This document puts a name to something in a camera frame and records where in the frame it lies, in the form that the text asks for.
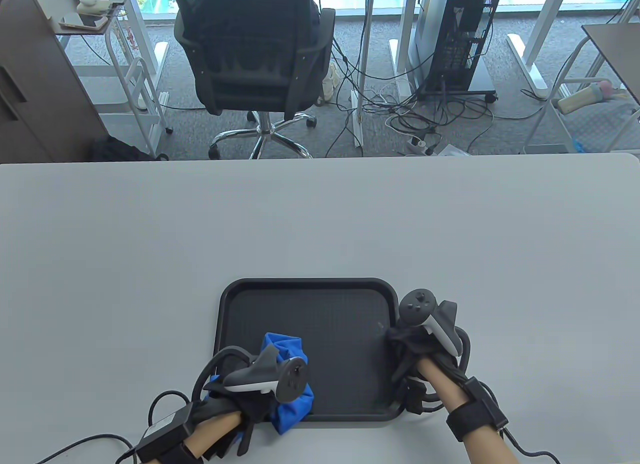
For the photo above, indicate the black computer tower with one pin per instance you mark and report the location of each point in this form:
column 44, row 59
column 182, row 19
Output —
column 460, row 34

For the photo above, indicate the white shoe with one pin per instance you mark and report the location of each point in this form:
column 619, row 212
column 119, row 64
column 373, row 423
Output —
column 330, row 81

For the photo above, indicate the brown cabinet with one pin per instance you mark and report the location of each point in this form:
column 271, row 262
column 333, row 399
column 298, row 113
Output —
column 35, row 84

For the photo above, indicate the black left hand controller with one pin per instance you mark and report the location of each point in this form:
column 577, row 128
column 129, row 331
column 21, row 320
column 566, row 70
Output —
column 292, row 379

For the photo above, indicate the smartphone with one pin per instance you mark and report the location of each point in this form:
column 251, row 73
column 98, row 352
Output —
column 82, row 21

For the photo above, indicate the black office chair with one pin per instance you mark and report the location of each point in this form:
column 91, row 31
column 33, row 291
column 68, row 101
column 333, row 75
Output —
column 250, row 49

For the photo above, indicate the person's right forearm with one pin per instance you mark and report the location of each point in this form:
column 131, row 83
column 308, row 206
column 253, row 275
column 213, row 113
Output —
column 440, row 381

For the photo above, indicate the black hand controller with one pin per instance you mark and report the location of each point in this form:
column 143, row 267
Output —
column 292, row 379
column 415, row 306

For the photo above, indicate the dark brown table top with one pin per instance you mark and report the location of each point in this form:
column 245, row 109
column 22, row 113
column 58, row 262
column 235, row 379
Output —
column 617, row 49

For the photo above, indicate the white desk leg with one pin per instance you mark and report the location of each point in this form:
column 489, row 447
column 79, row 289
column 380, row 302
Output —
column 400, row 69
column 527, row 64
column 367, row 34

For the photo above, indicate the person's left forearm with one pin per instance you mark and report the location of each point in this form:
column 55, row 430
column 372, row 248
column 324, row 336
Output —
column 215, row 431

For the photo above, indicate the black plastic tray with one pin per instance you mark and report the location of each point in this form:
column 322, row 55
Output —
column 340, row 334

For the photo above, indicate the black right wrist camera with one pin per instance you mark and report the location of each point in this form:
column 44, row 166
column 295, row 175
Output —
column 417, row 396

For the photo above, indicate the pastel plush toy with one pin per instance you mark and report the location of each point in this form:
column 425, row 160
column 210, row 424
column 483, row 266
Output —
column 580, row 100

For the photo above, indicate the cream rounded gadget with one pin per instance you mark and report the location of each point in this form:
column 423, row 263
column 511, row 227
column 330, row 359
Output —
column 92, row 4

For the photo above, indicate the pale blue cloth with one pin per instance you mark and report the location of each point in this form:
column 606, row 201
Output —
column 605, row 129

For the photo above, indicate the white metal rack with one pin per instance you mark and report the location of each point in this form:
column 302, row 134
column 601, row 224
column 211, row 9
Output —
column 547, row 148

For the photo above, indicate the white metal side table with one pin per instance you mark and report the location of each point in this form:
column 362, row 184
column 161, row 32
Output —
column 150, row 129

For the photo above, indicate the grey wheeled computer stand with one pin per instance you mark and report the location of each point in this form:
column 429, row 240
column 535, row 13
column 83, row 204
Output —
column 482, row 79

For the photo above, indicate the blue rectangular towel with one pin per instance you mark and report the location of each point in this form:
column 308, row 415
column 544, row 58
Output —
column 290, row 416

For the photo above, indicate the person's left hand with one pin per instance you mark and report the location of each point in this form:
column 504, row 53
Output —
column 225, row 406

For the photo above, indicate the person's right hand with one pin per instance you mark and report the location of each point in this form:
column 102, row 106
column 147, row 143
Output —
column 410, row 346

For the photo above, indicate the black right hand controller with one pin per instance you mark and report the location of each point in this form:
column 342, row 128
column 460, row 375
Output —
column 415, row 306

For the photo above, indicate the black bag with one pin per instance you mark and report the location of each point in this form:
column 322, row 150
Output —
column 117, row 151

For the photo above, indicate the white power strip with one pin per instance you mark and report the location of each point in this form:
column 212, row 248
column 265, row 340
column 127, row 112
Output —
column 415, row 145

